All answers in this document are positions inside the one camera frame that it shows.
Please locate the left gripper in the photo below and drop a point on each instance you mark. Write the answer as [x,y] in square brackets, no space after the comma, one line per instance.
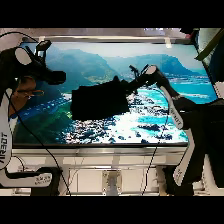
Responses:
[56,77]

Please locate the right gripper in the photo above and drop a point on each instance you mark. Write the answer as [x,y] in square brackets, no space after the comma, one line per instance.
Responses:
[132,86]

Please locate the black pants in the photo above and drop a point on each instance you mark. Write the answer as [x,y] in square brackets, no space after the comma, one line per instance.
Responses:
[100,101]

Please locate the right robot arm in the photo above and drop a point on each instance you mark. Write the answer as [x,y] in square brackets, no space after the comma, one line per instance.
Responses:
[174,115]

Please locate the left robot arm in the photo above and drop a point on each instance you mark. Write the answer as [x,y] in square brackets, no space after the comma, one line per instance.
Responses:
[5,133]

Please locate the brown garment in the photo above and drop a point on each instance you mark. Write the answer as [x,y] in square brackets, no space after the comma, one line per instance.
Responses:
[28,91]

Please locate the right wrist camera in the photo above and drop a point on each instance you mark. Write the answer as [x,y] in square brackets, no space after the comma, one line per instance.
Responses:
[134,71]

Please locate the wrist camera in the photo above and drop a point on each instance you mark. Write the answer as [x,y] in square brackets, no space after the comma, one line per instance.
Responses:
[134,71]
[43,45]

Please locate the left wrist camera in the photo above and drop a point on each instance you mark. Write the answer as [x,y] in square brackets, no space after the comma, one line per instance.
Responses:
[43,45]

